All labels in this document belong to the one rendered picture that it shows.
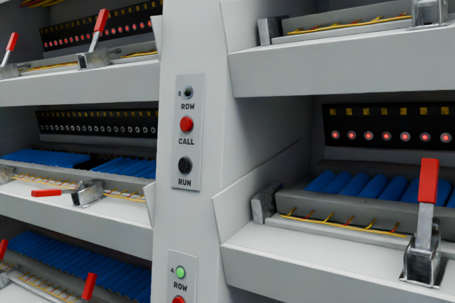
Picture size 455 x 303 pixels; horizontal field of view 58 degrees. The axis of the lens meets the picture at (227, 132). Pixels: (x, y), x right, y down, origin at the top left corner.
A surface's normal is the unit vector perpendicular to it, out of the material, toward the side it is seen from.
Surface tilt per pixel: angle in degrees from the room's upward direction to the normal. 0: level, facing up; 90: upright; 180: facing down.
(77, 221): 109
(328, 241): 19
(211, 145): 90
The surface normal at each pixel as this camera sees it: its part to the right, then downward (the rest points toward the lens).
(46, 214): -0.59, 0.29
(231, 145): 0.80, 0.02
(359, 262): -0.15, -0.96
